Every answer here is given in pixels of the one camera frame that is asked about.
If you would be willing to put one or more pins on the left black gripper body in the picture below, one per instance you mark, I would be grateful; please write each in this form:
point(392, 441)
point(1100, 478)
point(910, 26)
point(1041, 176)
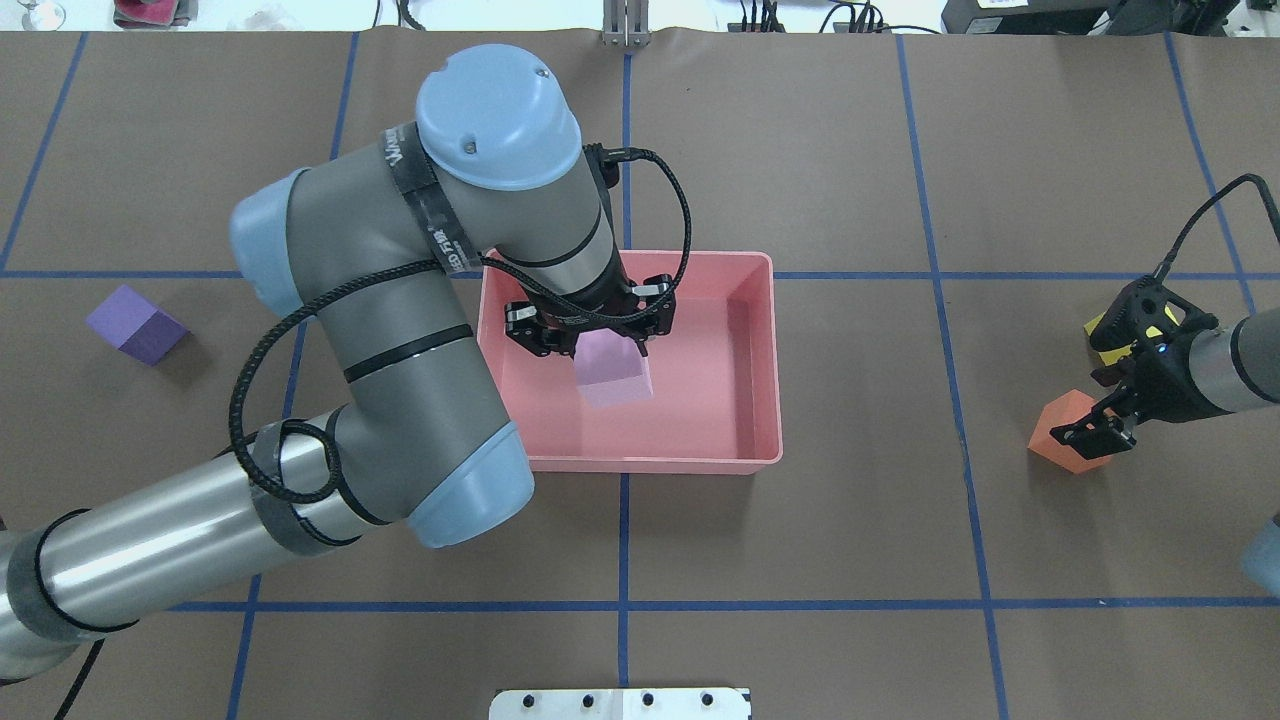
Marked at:
point(578, 322)

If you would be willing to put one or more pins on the metal clamp at table edge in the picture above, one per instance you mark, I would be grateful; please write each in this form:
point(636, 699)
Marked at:
point(626, 23)

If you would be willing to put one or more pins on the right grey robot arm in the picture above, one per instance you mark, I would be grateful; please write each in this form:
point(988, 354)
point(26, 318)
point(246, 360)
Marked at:
point(1195, 371)

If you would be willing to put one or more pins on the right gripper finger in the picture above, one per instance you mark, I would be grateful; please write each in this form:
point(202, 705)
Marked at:
point(1066, 410)
point(1105, 434)

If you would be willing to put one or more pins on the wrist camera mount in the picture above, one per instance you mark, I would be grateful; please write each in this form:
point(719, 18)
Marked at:
point(604, 165)
point(1146, 292)

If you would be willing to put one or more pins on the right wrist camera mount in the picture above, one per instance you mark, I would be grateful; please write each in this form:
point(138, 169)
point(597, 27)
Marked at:
point(1146, 292)

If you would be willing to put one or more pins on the yellow foam block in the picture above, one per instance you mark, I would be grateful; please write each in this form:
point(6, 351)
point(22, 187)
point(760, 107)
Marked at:
point(1109, 327)

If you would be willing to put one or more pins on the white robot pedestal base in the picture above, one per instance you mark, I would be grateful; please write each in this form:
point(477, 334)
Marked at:
point(623, 703)

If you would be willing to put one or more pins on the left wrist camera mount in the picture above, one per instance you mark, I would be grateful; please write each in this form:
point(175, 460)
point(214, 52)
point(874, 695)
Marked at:
point(604, 165)

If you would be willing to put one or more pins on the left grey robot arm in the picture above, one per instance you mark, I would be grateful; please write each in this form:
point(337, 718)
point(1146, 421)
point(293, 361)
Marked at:
point(369, 402)

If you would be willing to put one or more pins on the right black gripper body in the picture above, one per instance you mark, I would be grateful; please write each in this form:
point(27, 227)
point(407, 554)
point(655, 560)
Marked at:
point(1172, 378)

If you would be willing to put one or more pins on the pink plastic bin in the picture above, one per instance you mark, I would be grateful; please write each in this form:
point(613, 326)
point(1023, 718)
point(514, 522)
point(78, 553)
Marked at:
point(716, 408)

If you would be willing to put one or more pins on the light pink foam block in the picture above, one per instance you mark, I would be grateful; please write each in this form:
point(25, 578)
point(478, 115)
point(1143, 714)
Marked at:
point(610, 370)

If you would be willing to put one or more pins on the purple foam block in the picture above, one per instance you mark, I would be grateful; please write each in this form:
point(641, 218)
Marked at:
point(136, 326)

